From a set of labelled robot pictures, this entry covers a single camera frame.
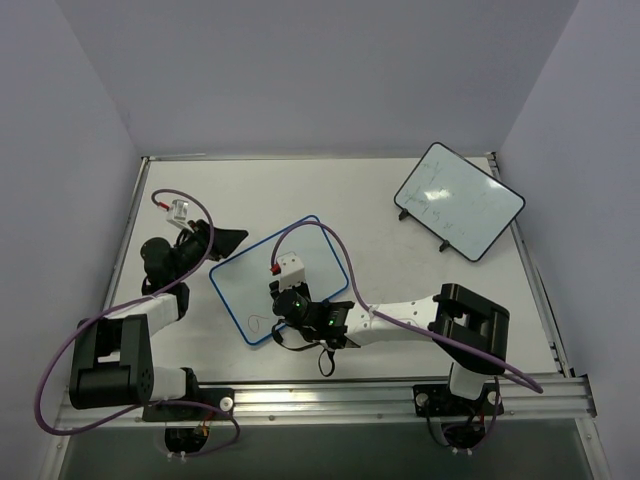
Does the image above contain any blue framed whiteboard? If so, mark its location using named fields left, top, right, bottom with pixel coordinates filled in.
left=209, top=225, right=350, bottom=346

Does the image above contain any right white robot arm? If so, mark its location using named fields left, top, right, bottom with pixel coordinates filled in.
left=269, top=280, right=510, bottom=413

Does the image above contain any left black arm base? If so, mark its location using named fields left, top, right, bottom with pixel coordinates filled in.
left=142, top=387, right=241, bottom=458

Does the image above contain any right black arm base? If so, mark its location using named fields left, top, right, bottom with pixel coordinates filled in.
left=413, top=383, right=505, bottom=455

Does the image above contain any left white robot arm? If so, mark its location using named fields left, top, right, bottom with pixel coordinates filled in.
left=69, top=220, right=249, bottom=419

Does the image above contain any black framed whiteboard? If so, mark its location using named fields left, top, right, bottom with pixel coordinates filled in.
left=393, top=142, right=526, bottom=262

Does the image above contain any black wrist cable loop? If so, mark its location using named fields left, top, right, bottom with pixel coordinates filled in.
left=272, top=319, right=341, bottom=379

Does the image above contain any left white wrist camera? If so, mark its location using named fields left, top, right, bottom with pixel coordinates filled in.
left=158, top=199, right=189, bottom=230

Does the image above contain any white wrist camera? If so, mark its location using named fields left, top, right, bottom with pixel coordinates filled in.
left=270, top=252, right=306, bottom=291
left=158, top=199, right=189, bottom=230

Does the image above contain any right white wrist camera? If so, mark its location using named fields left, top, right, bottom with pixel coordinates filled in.
left=270, top=252, right=306, bottom=291

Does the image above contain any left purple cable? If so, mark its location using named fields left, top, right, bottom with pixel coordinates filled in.
left=34, top=188, right=241, bottom=459

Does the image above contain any purple cable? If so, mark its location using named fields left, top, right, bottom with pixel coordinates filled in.
left=269, top=220, right=545, bottom=395
left=34, top=188, right=241, bottom=459

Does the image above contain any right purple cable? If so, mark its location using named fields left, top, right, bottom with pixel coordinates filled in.
left=269, top=220, right=545, bottom=395

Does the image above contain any aluminium mounting rail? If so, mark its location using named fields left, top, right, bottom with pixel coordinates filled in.
left=52, top=377, right=596, bottom=426

